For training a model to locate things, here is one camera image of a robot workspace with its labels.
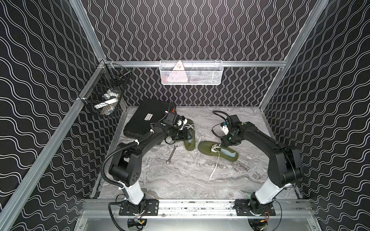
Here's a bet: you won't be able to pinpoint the black tool case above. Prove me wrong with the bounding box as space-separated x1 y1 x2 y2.
123 99 176 139

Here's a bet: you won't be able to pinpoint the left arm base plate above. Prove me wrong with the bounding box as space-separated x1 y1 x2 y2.
119 198 160 216

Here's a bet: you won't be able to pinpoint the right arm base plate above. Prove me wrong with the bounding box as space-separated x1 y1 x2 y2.
233 199 276 217

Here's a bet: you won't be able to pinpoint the black wire basket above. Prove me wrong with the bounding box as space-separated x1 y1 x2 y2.
79 60 133 118

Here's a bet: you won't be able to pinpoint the olive green shoe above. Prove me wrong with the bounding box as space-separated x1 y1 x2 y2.
184 119 196 151
198 141 239 183

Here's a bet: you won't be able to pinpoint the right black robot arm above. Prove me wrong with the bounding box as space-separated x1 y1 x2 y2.
221 115 303 208

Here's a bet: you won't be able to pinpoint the white items in black basket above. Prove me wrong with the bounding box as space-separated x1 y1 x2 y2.
93 90 120 115

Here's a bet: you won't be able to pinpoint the white wire basket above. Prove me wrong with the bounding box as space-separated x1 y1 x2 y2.
159 60 224 86

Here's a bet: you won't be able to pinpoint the pink triangle card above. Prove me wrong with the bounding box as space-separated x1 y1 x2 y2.
167 61 188 85

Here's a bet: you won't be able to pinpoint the silver wrench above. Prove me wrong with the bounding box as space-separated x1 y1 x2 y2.
166 145 178 165

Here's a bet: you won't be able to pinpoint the light blue insole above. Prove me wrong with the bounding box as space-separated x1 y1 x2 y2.
220 147 238 158
186 129 194 142

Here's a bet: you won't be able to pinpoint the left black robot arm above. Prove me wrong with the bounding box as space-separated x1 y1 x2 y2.
101 112 195 206

